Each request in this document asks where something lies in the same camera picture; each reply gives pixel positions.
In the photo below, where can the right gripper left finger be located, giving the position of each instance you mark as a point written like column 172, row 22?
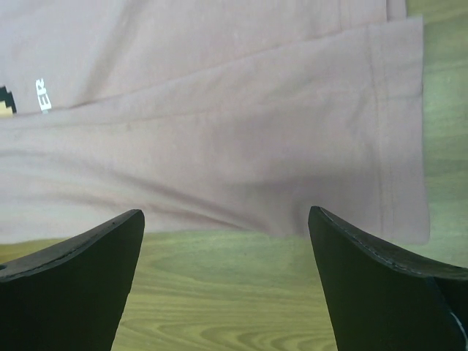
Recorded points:
column 71, row 295

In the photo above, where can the pink graphic t-shirt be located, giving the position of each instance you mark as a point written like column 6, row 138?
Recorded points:
column 211, row 115

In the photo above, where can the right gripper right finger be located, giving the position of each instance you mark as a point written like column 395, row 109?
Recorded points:
column 383, row 297

